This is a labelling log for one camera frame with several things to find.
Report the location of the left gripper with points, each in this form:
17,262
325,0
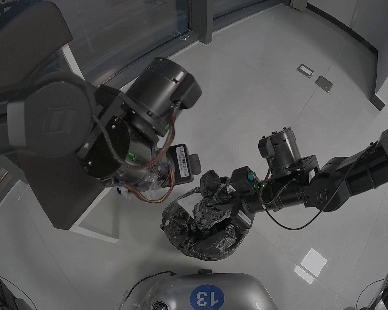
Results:
145,160

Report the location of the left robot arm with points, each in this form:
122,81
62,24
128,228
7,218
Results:
61,121

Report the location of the grey padded chair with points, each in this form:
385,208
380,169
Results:
26,44

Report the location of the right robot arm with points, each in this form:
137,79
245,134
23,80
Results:
329,186

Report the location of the black plastic bag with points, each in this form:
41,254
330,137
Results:
210,249

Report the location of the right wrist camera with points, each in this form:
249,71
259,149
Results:
241,176

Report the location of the black plastic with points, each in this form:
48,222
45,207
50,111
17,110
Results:
210,215

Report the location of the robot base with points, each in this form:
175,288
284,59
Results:
181,289

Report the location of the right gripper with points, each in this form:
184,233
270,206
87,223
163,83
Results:
287,199

